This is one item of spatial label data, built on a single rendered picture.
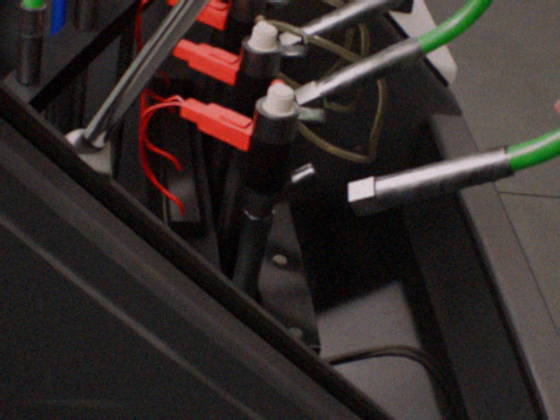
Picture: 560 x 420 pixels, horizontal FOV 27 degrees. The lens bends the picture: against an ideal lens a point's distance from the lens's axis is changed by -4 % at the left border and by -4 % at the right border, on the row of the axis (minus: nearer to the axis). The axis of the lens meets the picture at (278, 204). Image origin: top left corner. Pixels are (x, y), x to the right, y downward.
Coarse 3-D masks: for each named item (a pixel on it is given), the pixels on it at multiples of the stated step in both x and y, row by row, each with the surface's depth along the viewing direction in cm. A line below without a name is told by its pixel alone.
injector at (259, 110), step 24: (264, 120) 74; (288, 120) 74; (264, 144) 75; (288, 144) 76; (264, 168) 76; (288, 168) 77; (312, 168) 78; (264, 192) 77; (288, 192) 78; (264, 216) 79; (240, 240) 81; (264, 240) 81; (240, 264) 82; (240, 288) 83
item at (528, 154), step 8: (544, 136) 63; (552, 136) 62; (520, 144) 63; (528, 144) 63; (536, 144) 63; (544, 144) 62; (552, 144) 62; (512, 152) 63; (520, 152) 63; (528, 152) 63; (536, 152) 63; (544, 152) 62; (552, 152) 62; (512, 160) 63; (520, 160) 63; (528, 160) 63; (536, 160) 63; (544, 160) 63; (512, 168) 63; (520, 168) 63
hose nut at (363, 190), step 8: (352, 184) 67; (360, 184) 67; (368, 184) 67; (352, 192) 67; (360, 192) 67; (368, 192) 67; (352, 200) 67; (360, 200) 67; (368, 200) 67; (376, 200) 67; (352, 208) 67; (360, 208) 67; (368, 208) 67; (376, 208) 67; (384, 208) 67
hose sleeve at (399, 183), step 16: (448, 160) 65; (464, 160) 64; (480, 160) 64; (496, 160) 63; (384, 176) 67; (400, 176) 66; (416, 176) 66; (432, 176) 65; (448, 176) 65; (464, 176) 64; (480, 176) 64; (496, 176) 64; (512, 176) 64; (384, 192) 66; (400, 192) 66; (416, 192) 66; (432, 192) 65
